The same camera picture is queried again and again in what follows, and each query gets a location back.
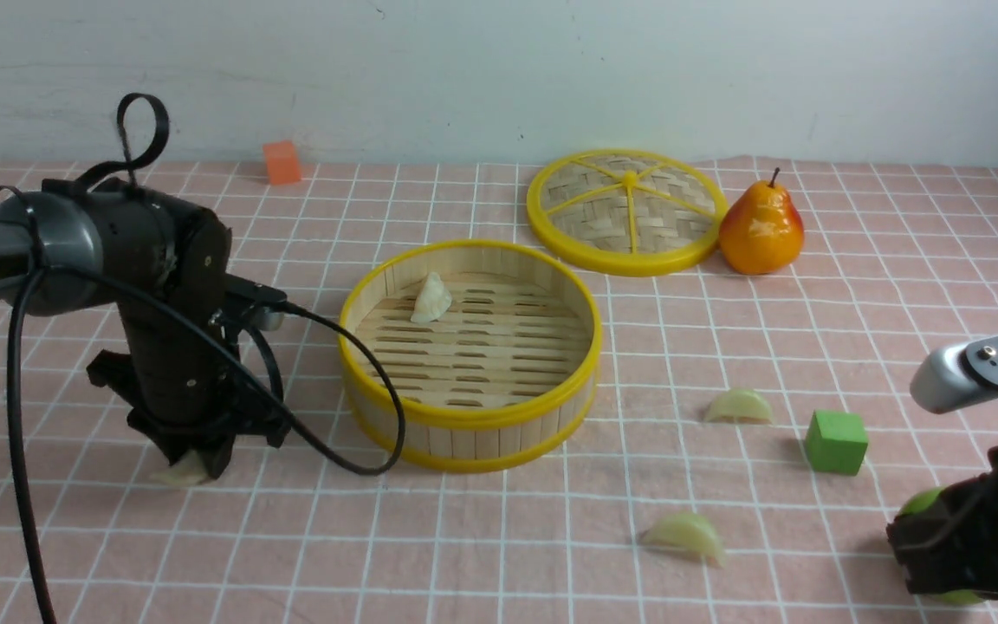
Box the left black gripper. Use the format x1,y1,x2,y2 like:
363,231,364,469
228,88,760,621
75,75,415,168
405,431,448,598
87,299,290,479

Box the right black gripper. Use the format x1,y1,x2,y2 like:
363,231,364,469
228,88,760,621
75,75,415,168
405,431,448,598
886,446,998,601

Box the white dumpling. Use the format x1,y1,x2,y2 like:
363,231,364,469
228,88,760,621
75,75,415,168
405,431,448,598
411,272,454,324
149,450,211,489

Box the pale green dumpling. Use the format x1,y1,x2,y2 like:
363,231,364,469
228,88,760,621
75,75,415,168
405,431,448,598
638,512,726,566
703,388,774,424

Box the pale green dumpling bottom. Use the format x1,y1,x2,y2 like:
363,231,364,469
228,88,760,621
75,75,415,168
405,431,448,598
638,512,726,566

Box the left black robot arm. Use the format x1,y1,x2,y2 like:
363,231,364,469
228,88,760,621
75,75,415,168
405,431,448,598
0,179,292,478

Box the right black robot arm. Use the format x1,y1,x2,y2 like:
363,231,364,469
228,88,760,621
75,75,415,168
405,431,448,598
886,446,998,605

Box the yellow bamboo steamer tray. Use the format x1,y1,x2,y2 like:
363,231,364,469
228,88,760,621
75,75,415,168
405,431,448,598
338,240,603,471

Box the yellow bamboo steamer lid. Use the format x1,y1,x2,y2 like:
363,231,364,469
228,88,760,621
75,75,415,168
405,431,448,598
524,149,729,277

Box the green toy watermelon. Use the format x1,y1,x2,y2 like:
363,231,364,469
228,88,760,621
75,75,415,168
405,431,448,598
895,487,986,607

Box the green foam cube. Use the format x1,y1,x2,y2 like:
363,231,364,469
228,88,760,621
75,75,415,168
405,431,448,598
805,410,870,477

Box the orange foam cube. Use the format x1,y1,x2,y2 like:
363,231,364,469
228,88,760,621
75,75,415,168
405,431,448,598
262,140,302,185

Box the orange toy pear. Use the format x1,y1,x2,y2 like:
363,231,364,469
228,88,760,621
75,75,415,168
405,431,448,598
718,167,807,276

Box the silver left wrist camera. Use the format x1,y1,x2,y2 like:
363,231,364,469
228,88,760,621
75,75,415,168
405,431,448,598
218,274,289,332

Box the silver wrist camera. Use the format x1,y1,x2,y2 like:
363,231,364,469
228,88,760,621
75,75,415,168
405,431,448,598
910,335,998,414
218,274,289,332

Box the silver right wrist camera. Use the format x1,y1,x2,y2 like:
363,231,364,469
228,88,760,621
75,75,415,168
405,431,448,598
910,335,998,414

